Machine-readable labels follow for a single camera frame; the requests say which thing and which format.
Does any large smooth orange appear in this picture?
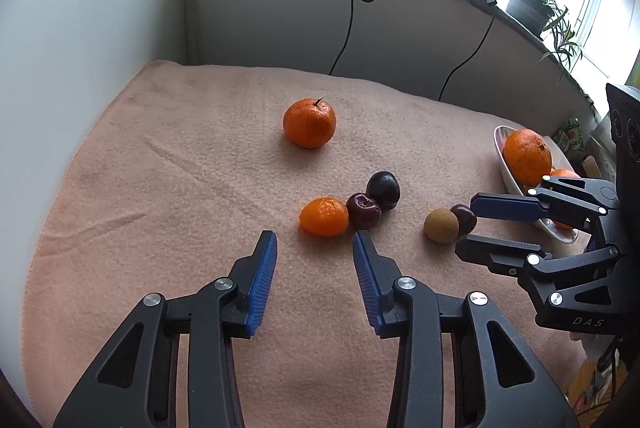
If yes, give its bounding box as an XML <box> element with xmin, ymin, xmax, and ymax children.
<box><xmin>550</xmin><ymin>168</ymin><xmax>579</xmax><ymax>231</ymax></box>

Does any brown longan fruit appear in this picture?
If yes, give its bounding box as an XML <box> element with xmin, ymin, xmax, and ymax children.
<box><xmin>423</xmin><ymin>208</ymin><xmax>459</xmax><ymax>244</ymax></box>

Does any tiny orange kumquat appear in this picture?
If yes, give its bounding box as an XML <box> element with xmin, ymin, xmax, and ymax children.
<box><xmin>299</xmin><ymin>197</ymin><xmax>349</xmax><ymax>237</ymax></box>

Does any floral white plate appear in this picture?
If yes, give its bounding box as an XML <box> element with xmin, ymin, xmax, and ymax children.
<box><xmin>492</xmin><ymin>126</ymin><xmax>579</xmax><ymax>244</ymax></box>

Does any dark cherry near longan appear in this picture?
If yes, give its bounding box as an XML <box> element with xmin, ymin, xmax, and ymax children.
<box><xmin>450</xmin><ymin>204</ymin><xmax>477</xmax><ymax>236</ymax></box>

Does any rough orange on plate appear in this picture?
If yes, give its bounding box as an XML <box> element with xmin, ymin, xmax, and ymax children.
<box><xmin>502</xmin><ymin>129</ymin><xmax>552</xmax><ymax>188</ymax></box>

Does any dark cherry large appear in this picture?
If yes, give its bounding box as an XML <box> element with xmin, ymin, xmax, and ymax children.
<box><xmin>366</xmin><ymin>171</ymin><xmax>401</xmax><ymax>211</ymax></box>

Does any dark cherry red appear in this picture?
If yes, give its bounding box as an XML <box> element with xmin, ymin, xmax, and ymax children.
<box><xmin>346</xmin><ymin>193</ymin><xmax>383</xmax><ymax>230</ymax></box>

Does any potted spider plant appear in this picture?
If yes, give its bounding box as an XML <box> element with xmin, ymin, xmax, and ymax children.
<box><xmin>506</xmin><ymin>0</ymin><xmax>584</xmax><ymax>82</ymax></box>

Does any pink towel cloth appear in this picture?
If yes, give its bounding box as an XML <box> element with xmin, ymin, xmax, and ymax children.
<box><xmin>22</xmin><ymin>62</ymin><xmax>585</xmax><ymax>427</ymax></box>

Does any mandarin with stem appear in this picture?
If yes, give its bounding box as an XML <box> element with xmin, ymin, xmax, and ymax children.
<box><xmin>283</xmin><ymin>98</ymin><xmax>337</xmax><ymax>150</ymax></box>

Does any black cable right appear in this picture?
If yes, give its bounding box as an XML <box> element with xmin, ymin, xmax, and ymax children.
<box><xmin>437</xmin><ymin>2</ymin><xmax>497</xmax><ymax>103</ymax></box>

